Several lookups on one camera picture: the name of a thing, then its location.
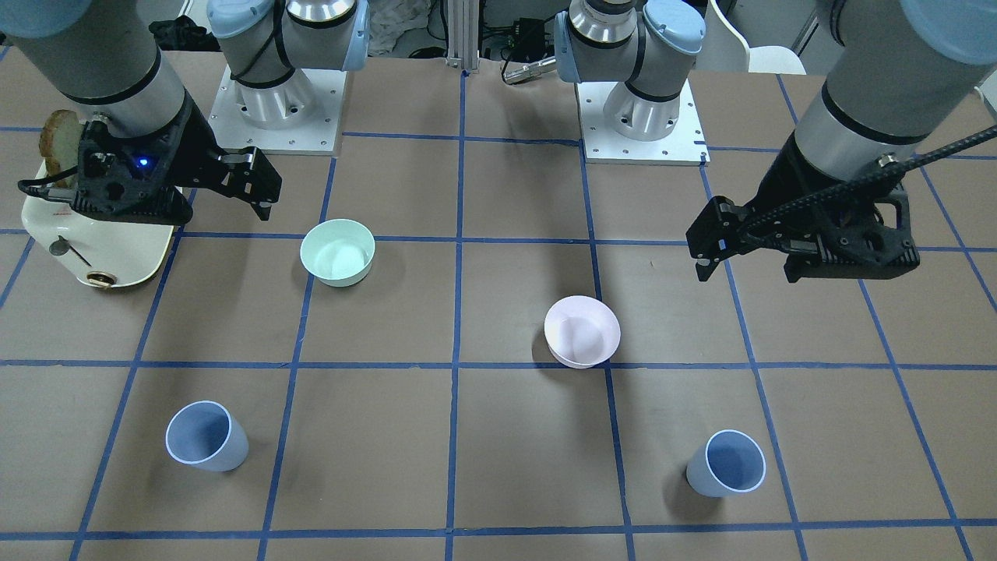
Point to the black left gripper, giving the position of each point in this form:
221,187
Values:
802,173

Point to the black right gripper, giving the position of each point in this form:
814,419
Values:
198,153

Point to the blue cup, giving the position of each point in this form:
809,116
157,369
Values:
729,463
205,435

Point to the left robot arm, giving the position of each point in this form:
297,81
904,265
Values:
905,66

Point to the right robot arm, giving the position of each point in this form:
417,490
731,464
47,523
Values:
99,55

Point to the mint green bowl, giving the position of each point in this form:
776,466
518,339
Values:
338,252

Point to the cream toaster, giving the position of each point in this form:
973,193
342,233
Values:
101,254

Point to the white chair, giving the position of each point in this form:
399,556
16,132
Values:
724,49

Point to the pink bowl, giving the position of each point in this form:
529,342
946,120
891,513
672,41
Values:
581,332

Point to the toast slice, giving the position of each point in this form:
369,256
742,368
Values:
59,141

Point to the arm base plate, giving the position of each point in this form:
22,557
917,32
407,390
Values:
273,132
654,144

